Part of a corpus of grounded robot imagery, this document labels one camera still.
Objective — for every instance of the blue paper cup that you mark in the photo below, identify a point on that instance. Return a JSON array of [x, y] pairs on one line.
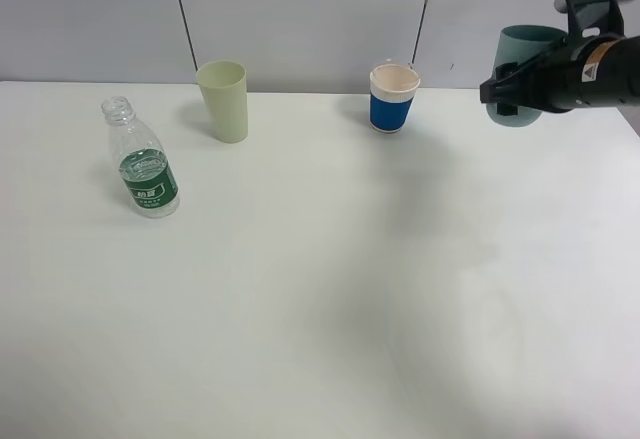
[[392, 89]]

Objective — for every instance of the teal plastic cup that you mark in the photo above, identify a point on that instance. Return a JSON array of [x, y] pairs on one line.
[[518, 43]]

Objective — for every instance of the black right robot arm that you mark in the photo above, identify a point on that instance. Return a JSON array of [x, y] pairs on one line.
[[595, 72]]

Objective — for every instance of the pale green plastic cup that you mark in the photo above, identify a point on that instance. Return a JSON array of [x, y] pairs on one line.
[[224, 90]]

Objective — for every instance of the clear plastic water bottle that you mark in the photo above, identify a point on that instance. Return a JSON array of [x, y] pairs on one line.
[[141, 160]]

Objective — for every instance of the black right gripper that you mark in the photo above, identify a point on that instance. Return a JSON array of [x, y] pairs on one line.
[[551, 82]]

